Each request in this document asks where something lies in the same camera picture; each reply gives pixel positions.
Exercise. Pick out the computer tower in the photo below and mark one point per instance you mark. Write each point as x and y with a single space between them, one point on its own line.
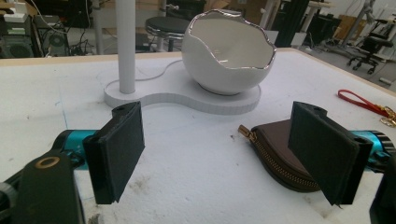
18 37

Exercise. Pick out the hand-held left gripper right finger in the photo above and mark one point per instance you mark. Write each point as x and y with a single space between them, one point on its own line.
323 152

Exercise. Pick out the brown zipper pouch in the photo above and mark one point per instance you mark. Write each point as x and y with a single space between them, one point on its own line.
277 152

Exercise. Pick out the white lamp stand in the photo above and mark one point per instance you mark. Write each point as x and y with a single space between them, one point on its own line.
174 93

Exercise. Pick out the black office chair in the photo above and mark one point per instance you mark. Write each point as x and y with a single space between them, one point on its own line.
370 51

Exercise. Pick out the black round stool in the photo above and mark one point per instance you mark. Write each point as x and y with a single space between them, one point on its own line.
166 29

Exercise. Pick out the white eggshell-shaped bowl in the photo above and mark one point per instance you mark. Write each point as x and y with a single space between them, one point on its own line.
229 53

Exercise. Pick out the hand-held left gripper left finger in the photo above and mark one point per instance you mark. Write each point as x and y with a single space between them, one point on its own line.
116 155

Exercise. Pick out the white table leg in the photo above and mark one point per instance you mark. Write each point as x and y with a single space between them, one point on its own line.
98 28

